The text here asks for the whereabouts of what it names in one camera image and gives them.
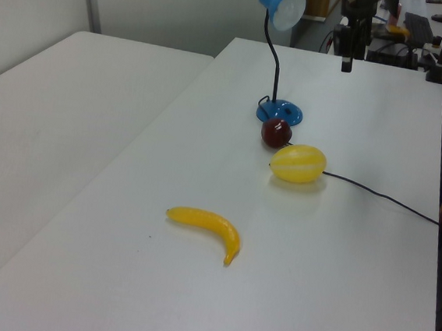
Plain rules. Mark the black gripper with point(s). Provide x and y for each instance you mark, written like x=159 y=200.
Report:
x=352 y=37

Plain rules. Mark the blue gooseneck desk lamp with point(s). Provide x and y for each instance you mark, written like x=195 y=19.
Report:
x=281 y=111

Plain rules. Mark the yellow object on desk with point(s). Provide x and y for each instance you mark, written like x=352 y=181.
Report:
x=397 y=30

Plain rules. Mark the black keyboard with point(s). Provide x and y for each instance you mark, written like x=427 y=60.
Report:
x=418 y=27

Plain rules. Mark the dark red toy apple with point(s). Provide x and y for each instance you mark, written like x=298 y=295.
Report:
x=275 y=133

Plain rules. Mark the black computer mouse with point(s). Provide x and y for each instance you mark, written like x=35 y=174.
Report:
x=440 y=17

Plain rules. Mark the yellow striped toy melon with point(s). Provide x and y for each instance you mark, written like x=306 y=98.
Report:
x=297 y=164

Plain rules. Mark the yellow toy banana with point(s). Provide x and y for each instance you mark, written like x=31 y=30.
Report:
x=208 y=221

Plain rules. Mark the white side table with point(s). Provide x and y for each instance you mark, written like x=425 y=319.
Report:
x=65 y=119

